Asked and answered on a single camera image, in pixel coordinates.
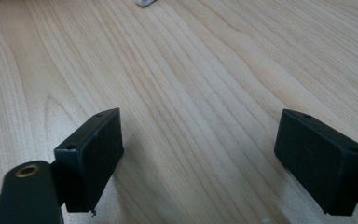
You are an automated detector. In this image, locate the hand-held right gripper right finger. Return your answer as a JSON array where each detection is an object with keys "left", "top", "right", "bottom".
[{"left": 273, "top": 108, "right": 358, "bottom": 217}]

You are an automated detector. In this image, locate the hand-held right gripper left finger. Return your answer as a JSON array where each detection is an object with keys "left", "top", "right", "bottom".
[{"left": 53, "top": 107, "right": 125, "bottom": 216}]

